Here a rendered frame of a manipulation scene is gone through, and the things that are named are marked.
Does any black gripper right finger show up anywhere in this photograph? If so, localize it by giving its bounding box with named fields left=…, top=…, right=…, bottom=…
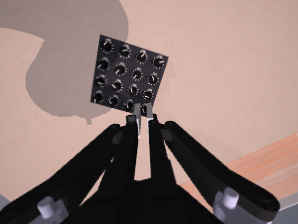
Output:
left=147, top=103, right=280, bottom=224

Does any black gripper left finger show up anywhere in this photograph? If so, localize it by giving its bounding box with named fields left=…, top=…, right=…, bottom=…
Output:
left=0, top=103, right=141, bottom=224

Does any black knob box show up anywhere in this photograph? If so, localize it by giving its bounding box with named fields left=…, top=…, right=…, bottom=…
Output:
left=90, top=34, right=168, bottom=117

